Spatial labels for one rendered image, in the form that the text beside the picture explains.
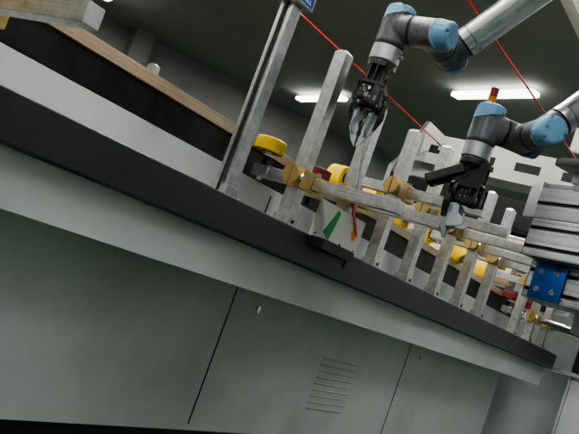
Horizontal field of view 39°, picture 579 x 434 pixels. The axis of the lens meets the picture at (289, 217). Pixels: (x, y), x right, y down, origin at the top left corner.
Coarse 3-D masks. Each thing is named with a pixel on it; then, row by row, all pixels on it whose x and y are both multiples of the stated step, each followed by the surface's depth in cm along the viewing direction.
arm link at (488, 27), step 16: (512, 0) 197; (528, 0) 196; (544, 0) 196; (480, 16) 201; (496, 16) 198; (512, 16) 198; (528, 16) 200; (464, 32) 201; (480, 32) 200; (496, 32) 200; (464, 48) 201; (480, 48) 202; (448, 64) 203; (464, 64) 207
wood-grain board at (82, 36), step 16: (64, 32) 156; (80, 32) 159; (96, 48) 163; (112, 48) 166; (128, 64) 170; (144, 80) 175; (160, 80) 179; (176, 96) 184; (192, 96) 189; (208, 112) 194; (224, 128) 200; (288, 160) 225; (496, 288) 390
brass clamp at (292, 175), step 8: (288, 168) 195; (296, 168) 194; (304, 168) 195; (288, 176) 195; (296, 176) 193; (304, 176) 194; (312, 176) 198; (288, 184) 197; (296, 184) 195; (304, 184) 196; (312, 184) 199; (312, 192) 200
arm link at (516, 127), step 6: (510, 120) 207; (510, 126) 206; (516, 126) 206; (522, 126) 202; (510, 132) 205; (516, 132) 204; (504, 138) 208; (510, 138) 206; (516, 138) 204; (504, 144) 207; (510, 144) 207; (516, 144) 205; (510, 150) 209; (516, 150) 207; (522, 150) 205; (528, 150) 203; (540, 150) 207; (522, 156) 210; (528, 156) 208; (534, 156) 208
